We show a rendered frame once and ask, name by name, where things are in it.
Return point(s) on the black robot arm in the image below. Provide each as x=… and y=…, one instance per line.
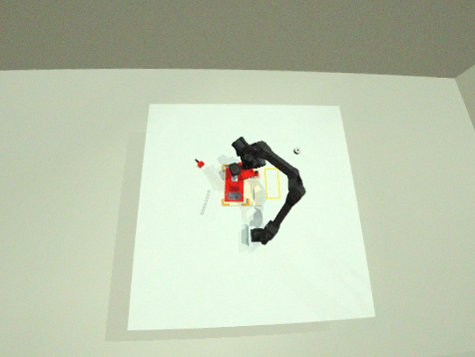
x=296, y=190

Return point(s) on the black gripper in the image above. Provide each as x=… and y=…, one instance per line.
x=235, y=169

